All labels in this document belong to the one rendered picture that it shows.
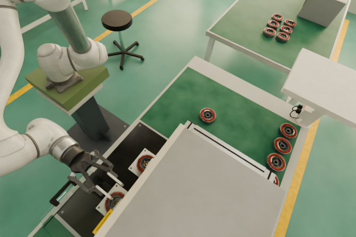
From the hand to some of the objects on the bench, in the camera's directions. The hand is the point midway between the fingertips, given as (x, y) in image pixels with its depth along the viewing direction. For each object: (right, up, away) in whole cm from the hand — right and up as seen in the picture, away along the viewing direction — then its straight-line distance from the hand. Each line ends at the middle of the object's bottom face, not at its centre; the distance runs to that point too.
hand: (110, 186), depth 71 cm
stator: (+6, -6, +44) cm, 45 cm away
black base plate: (0, -17, +41) cm, 44 cm away
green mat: (+54, +16, +67) cm, 87 cm away
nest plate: (+6, -7, +45) cm, 46 cm away
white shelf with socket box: (+97, +16, +70) cm, 121 cm away
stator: (+44, +20, +68) cm, 84 cm away
